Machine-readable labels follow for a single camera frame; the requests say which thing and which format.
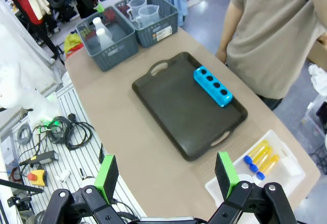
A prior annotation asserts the person's right hand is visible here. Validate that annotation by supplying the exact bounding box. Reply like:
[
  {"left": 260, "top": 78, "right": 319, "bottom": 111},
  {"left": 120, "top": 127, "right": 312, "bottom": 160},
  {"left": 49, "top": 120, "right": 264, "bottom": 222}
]
[{"left": 215, "top": 45, "right": 228, "bottom": 64}]

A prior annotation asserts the grey basket with label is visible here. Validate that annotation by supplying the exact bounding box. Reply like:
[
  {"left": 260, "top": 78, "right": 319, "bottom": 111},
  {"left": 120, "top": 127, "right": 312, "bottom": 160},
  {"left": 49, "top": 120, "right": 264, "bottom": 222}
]
[{"left": 114, "top": 0, "right": 179, "bottom": 48}]

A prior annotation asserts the brown cardboard box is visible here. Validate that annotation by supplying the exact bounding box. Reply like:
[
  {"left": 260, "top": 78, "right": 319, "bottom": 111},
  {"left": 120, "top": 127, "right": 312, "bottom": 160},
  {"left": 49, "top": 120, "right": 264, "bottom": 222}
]
[{"left": 308, "top": 39, "right": 327, "bottom": 71}]

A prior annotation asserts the white crumpled plastic wrap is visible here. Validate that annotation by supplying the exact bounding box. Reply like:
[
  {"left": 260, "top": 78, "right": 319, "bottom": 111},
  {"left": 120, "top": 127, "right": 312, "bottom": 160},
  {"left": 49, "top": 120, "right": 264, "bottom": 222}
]
[{"left": 308, "top": 64, "right": 327, "bottom": 94}]

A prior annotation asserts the person's right forearm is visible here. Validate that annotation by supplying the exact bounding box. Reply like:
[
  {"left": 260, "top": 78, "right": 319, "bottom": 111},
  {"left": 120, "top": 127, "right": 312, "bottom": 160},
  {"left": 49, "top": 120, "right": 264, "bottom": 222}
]
[{"left": 217, "top": 7, "right": 246, "bottom": 54}]

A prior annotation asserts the clear plastic measuring beaker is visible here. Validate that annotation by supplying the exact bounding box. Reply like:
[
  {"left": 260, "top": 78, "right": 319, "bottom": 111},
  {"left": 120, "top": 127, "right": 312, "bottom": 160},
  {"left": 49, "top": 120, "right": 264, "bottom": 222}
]
[
  {"left": 134, "top": 5, "right": 160, "bottom": 30},
  {"left": 127, "top": 0, "right": 148, "bottom": 20}
]

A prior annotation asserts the person in beige sweater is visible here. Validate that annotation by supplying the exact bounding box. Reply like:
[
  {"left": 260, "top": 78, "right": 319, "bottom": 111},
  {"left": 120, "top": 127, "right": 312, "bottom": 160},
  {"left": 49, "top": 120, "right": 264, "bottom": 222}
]
[{"left": 216, "top": 0, "right": 327, "bottom": 111}]

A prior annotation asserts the white perforated plastic basket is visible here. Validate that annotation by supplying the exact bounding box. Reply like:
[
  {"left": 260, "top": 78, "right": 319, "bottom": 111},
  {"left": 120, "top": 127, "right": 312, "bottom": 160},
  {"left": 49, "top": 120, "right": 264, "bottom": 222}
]
[{"left": 204, "top": 129, "right": 307, "bottom": 208}]

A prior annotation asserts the small white plastic piece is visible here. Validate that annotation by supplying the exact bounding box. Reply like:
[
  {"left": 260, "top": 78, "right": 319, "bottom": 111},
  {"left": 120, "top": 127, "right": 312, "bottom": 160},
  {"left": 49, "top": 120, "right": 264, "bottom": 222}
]
[{"left": 55, "top": 170, "right": 72, "bottom": 183}]

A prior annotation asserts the yellow liquid blue-capped tube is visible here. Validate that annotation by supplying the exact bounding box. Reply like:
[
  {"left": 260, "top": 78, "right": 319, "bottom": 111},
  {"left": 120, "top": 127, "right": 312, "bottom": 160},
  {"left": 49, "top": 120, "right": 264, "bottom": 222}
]
[
  {"left": 256, "top": 154, "right": 280, "bottom": 181},
  {"left": 244, "top": 139, "right": 269, "bottom": 165},
  {"left": 249, "top": 146, "right": 273, "bottom": 173}
]

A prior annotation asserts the white hanging garment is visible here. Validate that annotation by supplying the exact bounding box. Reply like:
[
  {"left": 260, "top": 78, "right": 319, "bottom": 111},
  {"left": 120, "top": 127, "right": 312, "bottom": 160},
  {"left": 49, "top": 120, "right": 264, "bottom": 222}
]
[{"left": 19, "top": 0, "right": 52, "bottom": 20}]

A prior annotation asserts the grey basket without label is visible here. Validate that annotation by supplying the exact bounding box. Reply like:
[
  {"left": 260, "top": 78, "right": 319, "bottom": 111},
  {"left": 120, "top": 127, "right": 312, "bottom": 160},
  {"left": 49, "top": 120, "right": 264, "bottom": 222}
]
[{"left": 76, "top": 6, "right": 139, "bottom": 72}]

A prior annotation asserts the dark brown serving tray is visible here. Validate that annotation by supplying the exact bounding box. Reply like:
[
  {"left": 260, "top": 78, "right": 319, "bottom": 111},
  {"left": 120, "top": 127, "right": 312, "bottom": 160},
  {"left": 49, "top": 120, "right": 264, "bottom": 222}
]
[{"left": 131, "top": 52, "right": 248, "bottom": 162}]

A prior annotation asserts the black coiled cable bundle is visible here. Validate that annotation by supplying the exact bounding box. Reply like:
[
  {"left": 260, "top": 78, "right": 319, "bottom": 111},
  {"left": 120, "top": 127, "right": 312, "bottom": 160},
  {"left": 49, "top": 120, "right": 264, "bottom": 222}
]
[{"left": 47, "top": 115, "right": 93, "bottom": 151}]

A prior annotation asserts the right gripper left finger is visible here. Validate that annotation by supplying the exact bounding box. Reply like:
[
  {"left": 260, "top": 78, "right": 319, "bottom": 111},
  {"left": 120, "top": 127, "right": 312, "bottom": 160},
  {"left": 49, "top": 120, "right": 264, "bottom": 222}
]
[{"left": 48, "top": 155, "right": 140, "bottom": 224}]

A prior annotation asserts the white conical plastic flask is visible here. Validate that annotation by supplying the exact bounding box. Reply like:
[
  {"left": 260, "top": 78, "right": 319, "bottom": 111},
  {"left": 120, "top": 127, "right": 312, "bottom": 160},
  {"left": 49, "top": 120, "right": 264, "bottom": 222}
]
[
  {"left": 95, "top": 28, "right": 115, "bottom": 51},
  {"left": 91, "top": 16, "right": 108, "bottom": 35}
]

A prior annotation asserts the black metal rod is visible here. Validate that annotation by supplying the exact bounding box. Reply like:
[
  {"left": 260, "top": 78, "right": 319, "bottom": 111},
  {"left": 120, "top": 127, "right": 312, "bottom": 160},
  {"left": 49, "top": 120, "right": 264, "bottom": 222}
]
[{"left": 0, "top": 178, "right": 44, "bottom": 194}]

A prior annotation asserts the yellow emergency stop button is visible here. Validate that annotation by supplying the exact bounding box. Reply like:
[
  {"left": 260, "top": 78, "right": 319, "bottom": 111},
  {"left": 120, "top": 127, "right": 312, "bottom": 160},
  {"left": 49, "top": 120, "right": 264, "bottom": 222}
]
[{"left": 27, "top": 169, "right": 48, "bottom": 187}]

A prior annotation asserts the black enabling handle device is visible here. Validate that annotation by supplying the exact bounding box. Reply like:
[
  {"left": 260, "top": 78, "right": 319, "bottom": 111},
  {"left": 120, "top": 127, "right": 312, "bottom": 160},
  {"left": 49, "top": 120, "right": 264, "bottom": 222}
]
[{"left": 19, "top": 150, "right": 59, "bottom": 167}]

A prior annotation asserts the blue test tube rack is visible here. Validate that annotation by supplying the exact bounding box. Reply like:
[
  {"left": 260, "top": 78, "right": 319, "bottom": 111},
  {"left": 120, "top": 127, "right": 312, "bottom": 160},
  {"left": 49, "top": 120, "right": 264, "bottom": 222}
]
[{"left": 193, "top": 65, "right": 233, "bottom": 108}]

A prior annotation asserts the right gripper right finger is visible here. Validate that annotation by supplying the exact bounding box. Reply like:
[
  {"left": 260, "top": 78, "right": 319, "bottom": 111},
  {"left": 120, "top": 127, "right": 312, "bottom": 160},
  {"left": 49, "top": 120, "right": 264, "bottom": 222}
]
[{"left": 208, "top": 152, "right": 297, "bottom": 224}]

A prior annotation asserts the clear plastic storage box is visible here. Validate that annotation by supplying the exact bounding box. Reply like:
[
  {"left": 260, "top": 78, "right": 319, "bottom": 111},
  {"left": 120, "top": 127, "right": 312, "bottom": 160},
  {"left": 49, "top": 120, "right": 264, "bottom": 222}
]
[{"left": 301, "top": 93, "right": 327, "bottom": 138}]

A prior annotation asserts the aluminium slotted robot table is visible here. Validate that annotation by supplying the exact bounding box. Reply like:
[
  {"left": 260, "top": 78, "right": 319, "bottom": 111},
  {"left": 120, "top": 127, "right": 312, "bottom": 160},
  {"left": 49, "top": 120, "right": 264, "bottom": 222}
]
[{"left": 0, "top": 81, "right": 144, "bottom": 224}]

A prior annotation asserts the grey coiled cable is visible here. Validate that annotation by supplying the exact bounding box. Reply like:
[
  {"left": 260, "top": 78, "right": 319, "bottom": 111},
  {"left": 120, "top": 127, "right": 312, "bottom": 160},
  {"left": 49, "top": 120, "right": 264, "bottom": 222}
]
[{"left": 15, "top": 124, "right": 33, "bottom": 145}]

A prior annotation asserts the yellow plastic bag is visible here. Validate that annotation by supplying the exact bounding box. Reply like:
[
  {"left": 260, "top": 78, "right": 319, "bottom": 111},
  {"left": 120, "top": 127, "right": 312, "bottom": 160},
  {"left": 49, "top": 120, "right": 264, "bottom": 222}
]
[{"left": 63, "top": 32, "right": 84, "bottom": 55}]

